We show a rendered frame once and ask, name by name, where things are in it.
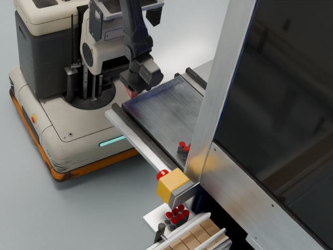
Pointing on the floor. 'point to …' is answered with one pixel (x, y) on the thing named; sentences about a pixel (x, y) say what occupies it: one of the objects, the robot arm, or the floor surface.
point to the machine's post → (218, 88)
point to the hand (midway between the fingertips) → (133, 97)
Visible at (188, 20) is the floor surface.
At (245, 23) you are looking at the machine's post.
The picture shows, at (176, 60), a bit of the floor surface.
